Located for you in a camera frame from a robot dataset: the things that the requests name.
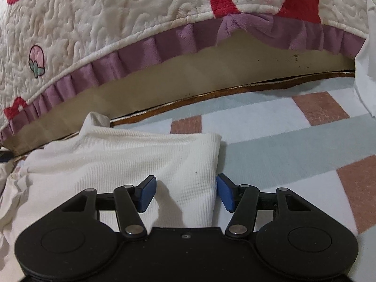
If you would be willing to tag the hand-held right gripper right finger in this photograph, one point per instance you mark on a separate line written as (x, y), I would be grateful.
(224, 194)

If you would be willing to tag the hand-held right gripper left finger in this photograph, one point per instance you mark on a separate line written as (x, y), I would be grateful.
(147, 194)

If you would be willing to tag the white sweatshirt with green trim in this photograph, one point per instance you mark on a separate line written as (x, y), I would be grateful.
(117, 158)

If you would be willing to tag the checkered rug with dog print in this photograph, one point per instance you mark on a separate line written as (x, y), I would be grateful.
(279, 147)

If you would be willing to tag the beige bed base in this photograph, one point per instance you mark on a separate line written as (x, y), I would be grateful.
(205, 67)

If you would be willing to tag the quilted bedspread with purple ruffle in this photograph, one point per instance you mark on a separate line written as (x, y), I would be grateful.
(117, 14)

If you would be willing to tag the white cloth sheet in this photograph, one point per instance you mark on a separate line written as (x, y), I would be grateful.
(367, 76)

